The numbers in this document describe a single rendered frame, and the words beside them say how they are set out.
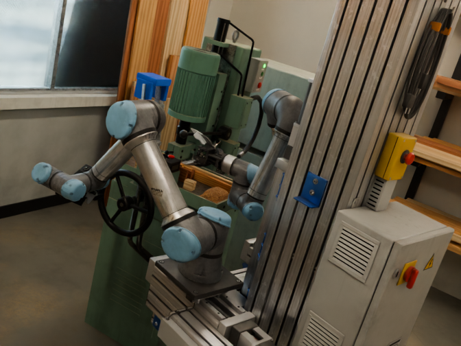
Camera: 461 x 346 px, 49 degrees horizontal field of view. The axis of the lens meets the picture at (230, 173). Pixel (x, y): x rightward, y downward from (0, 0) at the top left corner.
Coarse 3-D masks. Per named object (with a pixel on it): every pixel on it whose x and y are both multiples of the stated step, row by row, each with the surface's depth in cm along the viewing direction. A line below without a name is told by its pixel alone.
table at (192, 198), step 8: (120, 168) 233; (128, 168) 231; (136, 168) 230; (200, 184) 231; (184, 192) 220; (192, 192) 219; (200, 192) 221; (192, 200) 219; (200, 200) 217; (208, 200) 215; (224, 200) 220; (216, 208) 214; (224, 208) 222
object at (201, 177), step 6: (198, 174) 233; (204, 174) 233; (198, 180) 234; (204, 180) 232; (210, 180) 231; (216, 180) 230; (210, 186) 232; (216, 186) 230; (222, 186) 229; (228, 186) 227; (228, 192) 228
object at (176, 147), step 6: (168, 144) 233; (174, 144) 232; (180, 144) 235; (186, 144) 237; (192, 144) 240; (168, 150) 234; (174, 150) 232; (180, 150) 232; (186, 150) 236; (174, 156) 233; (180, 156) 233; (186, 156) 238
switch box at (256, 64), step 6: (252, 60) 242; (258, 60) 241; (264, 60) 244; (252, 66) 242; (258, 66) 241; (252, 72) 243; (258, 72) 242; (264, 72) 249; (252, 78) 243; (258, 78) 245; (246, 84) 245; (252, 84) 244; (246, 90) 246; (252, 90) 245
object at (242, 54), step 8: (240, 48) 234; (248, 48) 239; (256, 48) 250; (240, 56) 235; (248, 56) 241; (256, 56) 249; (240, 64) 236; (232, 72) 238; (232, 80) 239; (232, 88) 239; (224, 96) 242; (248, 96) 258; (224, 104) 242; (224, 112) 243; (216, 128) 247; (216, 136) 247; (232, 136) 258; (208, 168) 252
